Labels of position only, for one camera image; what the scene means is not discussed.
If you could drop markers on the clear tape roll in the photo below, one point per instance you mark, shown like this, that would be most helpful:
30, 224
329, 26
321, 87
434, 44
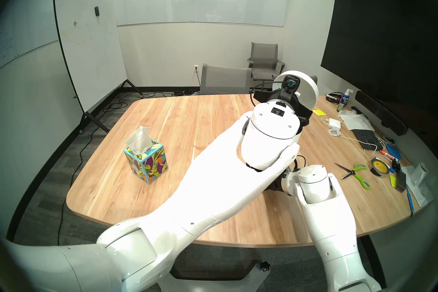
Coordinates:
385, 170

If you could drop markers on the red whiteboard marker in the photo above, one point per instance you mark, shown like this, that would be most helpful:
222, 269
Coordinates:
332, 96

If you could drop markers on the blue pen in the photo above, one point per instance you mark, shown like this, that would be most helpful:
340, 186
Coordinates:
409, 199

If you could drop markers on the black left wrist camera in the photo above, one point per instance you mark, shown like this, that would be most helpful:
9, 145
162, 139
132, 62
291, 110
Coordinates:
291, 84

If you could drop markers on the crumpled white paper towel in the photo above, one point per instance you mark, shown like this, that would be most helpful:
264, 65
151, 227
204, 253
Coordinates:
356, 121

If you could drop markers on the white pedal trash can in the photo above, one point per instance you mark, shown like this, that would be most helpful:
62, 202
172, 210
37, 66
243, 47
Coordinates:
306, 89

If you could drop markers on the yellow sticky note pad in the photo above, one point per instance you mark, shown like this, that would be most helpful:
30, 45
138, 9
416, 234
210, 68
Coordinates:
320, 112

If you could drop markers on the black video bar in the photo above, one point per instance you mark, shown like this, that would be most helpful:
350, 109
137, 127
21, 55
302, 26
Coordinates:
379, 111

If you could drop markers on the blue packet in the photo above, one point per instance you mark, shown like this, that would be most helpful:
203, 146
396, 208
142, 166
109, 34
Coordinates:
393, 152

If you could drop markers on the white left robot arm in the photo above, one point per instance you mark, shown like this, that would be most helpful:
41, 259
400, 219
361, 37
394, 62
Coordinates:
212, 185

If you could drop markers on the whiteboard cleaner spray bottle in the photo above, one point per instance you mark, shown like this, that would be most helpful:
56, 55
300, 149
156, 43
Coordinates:
344, 103

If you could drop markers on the grey office chair with armrests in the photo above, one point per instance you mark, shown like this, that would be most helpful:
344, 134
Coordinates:
265, 57

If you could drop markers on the large black TV screen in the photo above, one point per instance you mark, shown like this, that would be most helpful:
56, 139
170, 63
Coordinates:
379, 38

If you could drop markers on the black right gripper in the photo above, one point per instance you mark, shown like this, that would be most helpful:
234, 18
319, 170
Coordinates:
275, 186

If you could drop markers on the black and yellow box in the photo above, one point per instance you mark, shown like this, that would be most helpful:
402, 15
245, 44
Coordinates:
399, 182

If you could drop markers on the colourful patterned tissue box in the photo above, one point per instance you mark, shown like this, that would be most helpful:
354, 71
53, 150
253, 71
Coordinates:
150, 164

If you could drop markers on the side wall whiteboard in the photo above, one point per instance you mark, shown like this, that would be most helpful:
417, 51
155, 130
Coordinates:
17, 41

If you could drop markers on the rolling whiteboard on stand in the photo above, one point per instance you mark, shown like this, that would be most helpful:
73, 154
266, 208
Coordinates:
89, 45

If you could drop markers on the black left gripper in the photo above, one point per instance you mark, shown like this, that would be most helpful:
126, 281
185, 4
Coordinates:
303, 115

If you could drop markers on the white paper sheet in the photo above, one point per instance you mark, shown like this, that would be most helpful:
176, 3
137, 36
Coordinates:
419, 193

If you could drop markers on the orange white marker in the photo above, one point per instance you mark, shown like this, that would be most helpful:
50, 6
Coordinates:
386, 155

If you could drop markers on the black keyboard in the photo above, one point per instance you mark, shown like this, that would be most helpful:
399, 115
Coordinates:
366, 138

